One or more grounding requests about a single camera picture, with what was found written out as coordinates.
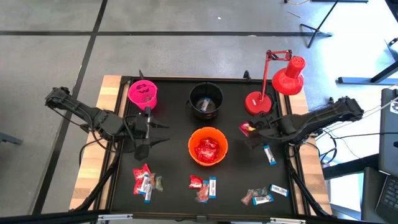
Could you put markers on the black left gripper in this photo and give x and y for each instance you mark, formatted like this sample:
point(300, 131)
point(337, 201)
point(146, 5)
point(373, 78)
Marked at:
point(136, 129)

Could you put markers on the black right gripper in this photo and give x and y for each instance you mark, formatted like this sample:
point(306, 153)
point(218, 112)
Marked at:
point(278, 129)

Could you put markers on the clear red gummy bag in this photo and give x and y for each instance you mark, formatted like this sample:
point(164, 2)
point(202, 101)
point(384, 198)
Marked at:
point(202, 194)
point(152, 180)
point(247, 198)

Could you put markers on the clear green gummy bag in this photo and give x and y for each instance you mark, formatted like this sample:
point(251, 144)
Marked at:
point(159, 184)
point(260, 192)

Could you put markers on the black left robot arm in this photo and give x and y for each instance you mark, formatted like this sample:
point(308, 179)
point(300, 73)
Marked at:
point(93, 115)

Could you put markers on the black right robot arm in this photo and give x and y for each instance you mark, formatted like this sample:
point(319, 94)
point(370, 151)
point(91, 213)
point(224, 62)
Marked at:
point(311, 121)

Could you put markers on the pink plastic bucket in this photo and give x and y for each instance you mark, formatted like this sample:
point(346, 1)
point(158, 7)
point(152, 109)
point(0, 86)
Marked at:
point(136, 99)

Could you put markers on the orange pumpkin bucket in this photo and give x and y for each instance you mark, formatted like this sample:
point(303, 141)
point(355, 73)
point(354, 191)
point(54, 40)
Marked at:
point(199, 133)

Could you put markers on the red desk lamp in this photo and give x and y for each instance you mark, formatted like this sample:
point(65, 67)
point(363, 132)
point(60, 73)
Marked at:
point(287, 82)

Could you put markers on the black table clamp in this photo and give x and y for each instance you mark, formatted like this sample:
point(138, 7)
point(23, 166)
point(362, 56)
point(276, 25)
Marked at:
point(247, 76)
point(141, 75)

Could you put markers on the black plastic bucket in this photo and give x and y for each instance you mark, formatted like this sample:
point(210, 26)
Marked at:
point(214, 93)

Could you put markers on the black stand base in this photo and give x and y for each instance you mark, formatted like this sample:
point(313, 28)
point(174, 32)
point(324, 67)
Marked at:
point(357, 80)

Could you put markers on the black tripod stand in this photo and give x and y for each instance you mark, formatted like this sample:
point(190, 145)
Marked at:
point(316, 29)

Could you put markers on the grey chair leg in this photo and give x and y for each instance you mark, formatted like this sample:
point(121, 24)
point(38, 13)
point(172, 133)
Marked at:
point(9, 138)

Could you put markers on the dark laptop keyboard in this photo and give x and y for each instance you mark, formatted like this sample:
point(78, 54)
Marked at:
point(390, 199)

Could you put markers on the black frame strut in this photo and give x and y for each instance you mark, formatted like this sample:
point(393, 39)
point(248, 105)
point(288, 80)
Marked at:
point(99, 183)
point(303, 189)

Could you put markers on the silver aluminium bracket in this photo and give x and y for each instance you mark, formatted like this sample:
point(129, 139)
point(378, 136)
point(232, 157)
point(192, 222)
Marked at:
point(115, 217)
point(287, 221)

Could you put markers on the black frame beam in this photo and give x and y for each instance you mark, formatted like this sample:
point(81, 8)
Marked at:
point(46, 217)

